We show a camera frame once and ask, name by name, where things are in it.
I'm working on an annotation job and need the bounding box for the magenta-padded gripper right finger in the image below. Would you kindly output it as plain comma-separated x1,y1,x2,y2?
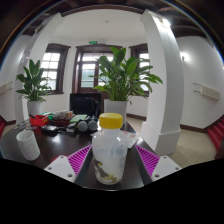
128,144,183,190

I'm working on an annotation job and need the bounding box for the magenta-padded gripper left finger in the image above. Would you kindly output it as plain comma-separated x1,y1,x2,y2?
43,144,98,190

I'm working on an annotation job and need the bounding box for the yellow-capped plastic drink bottle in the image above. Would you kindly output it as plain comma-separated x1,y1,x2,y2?
91,112,130,186

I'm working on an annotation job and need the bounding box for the black pouch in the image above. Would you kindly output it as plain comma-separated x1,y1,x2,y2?
40,124,60,137

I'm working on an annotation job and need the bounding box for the white speckled cup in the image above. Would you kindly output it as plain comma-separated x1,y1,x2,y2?
15,129,41,162

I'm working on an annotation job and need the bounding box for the brown box of snacks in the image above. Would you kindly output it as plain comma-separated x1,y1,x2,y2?
51,109,74,127

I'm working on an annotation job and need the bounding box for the red box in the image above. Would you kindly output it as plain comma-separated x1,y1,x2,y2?
29,114,50,128

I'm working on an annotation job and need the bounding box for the green notebook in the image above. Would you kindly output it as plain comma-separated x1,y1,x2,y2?
69,114,88,124

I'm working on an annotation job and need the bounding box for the colourful round badges sheet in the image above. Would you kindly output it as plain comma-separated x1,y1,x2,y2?
14,119,34,131

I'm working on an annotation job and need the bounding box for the black chair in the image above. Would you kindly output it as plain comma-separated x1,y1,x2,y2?
69,92,103,118

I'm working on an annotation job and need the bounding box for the small plant in white pot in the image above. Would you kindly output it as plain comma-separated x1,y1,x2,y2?
15,59,53,118

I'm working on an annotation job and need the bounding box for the dark wooden glazed door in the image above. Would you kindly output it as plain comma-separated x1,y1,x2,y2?
72,44,123,101

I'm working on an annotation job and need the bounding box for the dark-framed window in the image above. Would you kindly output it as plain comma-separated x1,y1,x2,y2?
129,43,151,98
39,43,71,95

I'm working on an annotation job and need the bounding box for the large plant in white pot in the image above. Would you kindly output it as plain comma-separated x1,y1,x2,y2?
89,46,164,126

